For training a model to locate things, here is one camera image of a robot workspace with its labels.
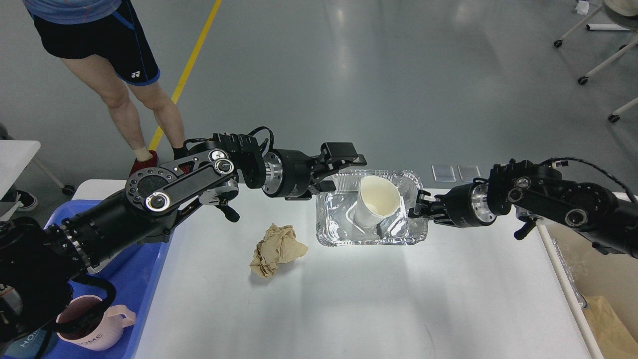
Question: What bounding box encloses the pink mug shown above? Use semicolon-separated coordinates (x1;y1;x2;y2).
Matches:
55;295;137;352

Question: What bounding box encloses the clear floor plate right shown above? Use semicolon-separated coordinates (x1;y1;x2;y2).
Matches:
457;165;481;182

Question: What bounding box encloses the dark blue yellow mug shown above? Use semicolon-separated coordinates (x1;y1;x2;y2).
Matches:
2;329;50;359

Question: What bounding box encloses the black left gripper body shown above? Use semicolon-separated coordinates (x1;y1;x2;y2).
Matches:
262;149;313;200

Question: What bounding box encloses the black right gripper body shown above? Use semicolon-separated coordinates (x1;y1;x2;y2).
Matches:
434;182;496;228

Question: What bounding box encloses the white paper cup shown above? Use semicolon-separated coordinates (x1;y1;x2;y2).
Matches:
353;176;401;228

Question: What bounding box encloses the blue plastic bin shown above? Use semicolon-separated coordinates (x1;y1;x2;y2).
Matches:
42;200;169;359

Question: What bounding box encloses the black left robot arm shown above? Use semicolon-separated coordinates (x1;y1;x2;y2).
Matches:
0;127;367;353

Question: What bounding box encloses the standing person in shorts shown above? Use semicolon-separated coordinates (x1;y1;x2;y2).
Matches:
23;0;187;173

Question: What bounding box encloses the clear floor plate left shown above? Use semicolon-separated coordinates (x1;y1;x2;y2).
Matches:
431;165;457;182

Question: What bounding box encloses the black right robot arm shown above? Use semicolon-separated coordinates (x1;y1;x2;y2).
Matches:
408;157;638;258

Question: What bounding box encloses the clear floor plate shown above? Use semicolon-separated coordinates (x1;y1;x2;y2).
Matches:
457;165;481;182
431;165;457;182

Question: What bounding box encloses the aluminium foil tray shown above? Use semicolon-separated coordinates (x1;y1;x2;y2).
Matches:
316;170;428;247

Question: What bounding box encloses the beige plastic bin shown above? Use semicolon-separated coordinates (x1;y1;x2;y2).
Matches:
532;219;637;359

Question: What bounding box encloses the rolling chair base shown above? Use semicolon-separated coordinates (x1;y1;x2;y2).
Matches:
552;0;638;124

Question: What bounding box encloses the white side table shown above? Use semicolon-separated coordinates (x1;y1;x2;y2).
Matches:
0;140;76;197

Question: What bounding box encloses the brown paper in bin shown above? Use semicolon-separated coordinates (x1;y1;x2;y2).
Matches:
583;296;638;359

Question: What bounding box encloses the brown paper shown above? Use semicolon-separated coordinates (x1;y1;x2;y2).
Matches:
583;296;638;359
249;223;309;279

